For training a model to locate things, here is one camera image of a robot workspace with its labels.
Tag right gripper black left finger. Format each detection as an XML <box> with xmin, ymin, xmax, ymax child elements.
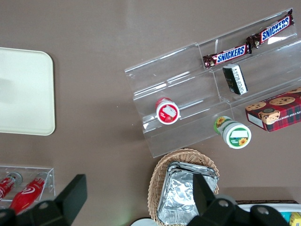
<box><xmin>0</xmin><ymin>174</ymin><xmax>88</xmax><ymax>226</ymax></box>

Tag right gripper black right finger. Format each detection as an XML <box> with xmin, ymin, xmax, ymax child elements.
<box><xmin>188</xmin><ymin>174</ymin><xmax>290</xmax><ymax>226</ymax></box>

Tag light oval wicker basket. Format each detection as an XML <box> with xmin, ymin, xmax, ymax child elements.
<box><xmin>147</xmin><ymin>147</ymin><xmax>221</xmax><ymax>226</ymax></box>

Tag white rectangular snack tray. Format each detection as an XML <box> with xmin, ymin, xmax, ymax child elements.
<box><xmin>236</xmin><ymin>203</ymin><xmax>301</xmax><ymax>226</ymax></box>

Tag cream plastic serving tray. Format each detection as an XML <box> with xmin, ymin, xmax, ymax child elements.
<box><xmin>0</xmin><ymin>47</ymin><xmax>56</xmax><ymax>137</ymax></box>

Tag clear acrylic bottle rack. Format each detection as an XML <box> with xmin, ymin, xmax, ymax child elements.
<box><xmin>0</xmin><ymin>164</ymin><xmax>56</xmax><ymax>209</ymax></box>

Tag stacked aluminium foil trays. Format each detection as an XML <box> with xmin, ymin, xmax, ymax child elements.
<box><xmin>157</xmin><ymin>161</ymin><xmax>219</xmax><ymax>226</ymax></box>

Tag red cola bottle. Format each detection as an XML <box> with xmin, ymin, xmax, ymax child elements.
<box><xmin>0</xmin><ymin>172</ymin><xmax>24</xmax><ymax>202</ymax></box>
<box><xmin>9</xmin><ymin>174</ymin><xmax>47</xmax><ymax>215</ymax></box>

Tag green sunflower cup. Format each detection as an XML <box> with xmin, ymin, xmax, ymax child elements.
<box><xmin>213</xmin><ymin>115</ymin><xmax>252</xmax><ymax>150</ymax></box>

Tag yellow snack packet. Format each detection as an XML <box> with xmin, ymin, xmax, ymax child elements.
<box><xmin>289</xmin><ymin>211</ymin><xmax>301</xmax><ymax>226</ymax></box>

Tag red lid strawberry cup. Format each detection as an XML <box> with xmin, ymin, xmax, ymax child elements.
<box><xmin>155</xmin><ymin>97</ymin><xmax>182</xmax><ymax>125</ymax></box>

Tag red tartan cookie box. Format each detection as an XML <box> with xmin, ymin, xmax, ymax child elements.
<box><xmin>244</xmin><ymin>87</ymin><xmax>301</xmax><ymax>133</ymax></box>

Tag small black chocolate box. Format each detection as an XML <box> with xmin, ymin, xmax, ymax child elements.
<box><xmin>222</xmin><ymin>64</ymin><xmax>249</xmax><ymax>96</ymax></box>

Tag clear acrylic stepped shelf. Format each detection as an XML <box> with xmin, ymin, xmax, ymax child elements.
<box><xmin>124</xmin><ymin>41</ymin><xmax>236</xmax><ymax>158</ymax></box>
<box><xmin>198</xmin><ymin>8</ymin><xmax>301</xmax><ymax>142</ymax></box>

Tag Snickers chocolate bar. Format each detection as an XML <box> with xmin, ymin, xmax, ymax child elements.
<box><xmin>246</xmin><ymin>8</ymin><xmax>295</xmax><ymax>49</ymax></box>
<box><xmin>202</xmin><ymin>43</ymin><xmax>253</xmax><ymax>70</ymax></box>

